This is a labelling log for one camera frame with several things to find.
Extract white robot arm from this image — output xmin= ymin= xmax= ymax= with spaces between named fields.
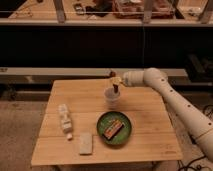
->
xmin=109 ymin=68 xmax=213 ymax=162

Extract translucent white cup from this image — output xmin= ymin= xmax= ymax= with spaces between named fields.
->
xmin=104 ymin=88 xmax=120 ymax=109

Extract green ceramic plate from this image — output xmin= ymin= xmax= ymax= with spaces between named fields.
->
xmin=96 ymin=111 xmax=132 ymax=146

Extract clear plastic bottle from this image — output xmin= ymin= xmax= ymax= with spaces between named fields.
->
xmin=58 ymin=104 xmax=72 ymax=134

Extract pale rectangular sponge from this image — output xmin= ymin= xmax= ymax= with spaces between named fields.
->
xmin=79 ymin=133 xmax=93 ymax=155

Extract red tray on shelf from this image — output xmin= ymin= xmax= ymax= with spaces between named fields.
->
xmin=112 ymin=0 xmax=174 ymax=18

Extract white bottle cap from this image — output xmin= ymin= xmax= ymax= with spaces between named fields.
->
xmin=66 ymin=133 xmax=73 ymax=140

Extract black device on shelf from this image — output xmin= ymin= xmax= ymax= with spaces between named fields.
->
xmin=73 ymin=3 xmax=85 ymax=15

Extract black floor cable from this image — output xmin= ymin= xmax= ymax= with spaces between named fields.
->
xmin=178 ymin=146 xmax=213 ymax=171

